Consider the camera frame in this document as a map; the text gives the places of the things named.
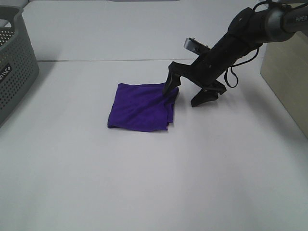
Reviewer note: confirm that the grey perforated plastic basket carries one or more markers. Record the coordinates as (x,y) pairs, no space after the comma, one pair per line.
(18,64)

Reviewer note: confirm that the beige storage box grey rim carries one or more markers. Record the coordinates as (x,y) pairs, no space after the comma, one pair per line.
(285,70)

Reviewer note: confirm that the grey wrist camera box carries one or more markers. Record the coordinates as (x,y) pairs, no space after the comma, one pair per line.
(196,47)

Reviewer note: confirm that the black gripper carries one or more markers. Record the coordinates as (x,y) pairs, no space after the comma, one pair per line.
(207,68)

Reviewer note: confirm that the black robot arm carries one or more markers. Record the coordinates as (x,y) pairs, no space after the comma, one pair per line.
(247,32)

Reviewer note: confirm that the purple towel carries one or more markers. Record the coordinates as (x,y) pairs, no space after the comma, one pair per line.
(142,107)

